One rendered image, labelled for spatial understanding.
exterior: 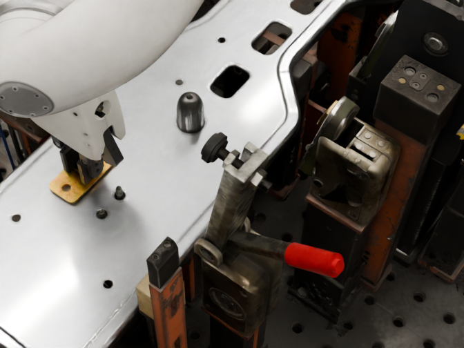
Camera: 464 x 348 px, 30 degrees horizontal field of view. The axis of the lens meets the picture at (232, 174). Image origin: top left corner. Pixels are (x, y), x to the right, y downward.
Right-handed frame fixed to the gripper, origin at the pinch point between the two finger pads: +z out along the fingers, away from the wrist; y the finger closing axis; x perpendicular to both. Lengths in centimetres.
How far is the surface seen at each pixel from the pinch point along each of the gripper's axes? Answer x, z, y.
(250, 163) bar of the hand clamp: -0.1, -18.5, -21.8
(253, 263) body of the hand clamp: 0.1, -2.1, -22.9
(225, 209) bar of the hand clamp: 1.8, -12.3, -20.6
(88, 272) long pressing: 9.0, 2.9, -8.5
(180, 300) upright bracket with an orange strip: 9.1, -6.9, -21.1
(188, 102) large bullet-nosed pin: -12.1, -1.7, -5.3
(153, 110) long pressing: -11.4, 2.8, -0.5
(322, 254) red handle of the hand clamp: -0.1, -11.6, -29.8
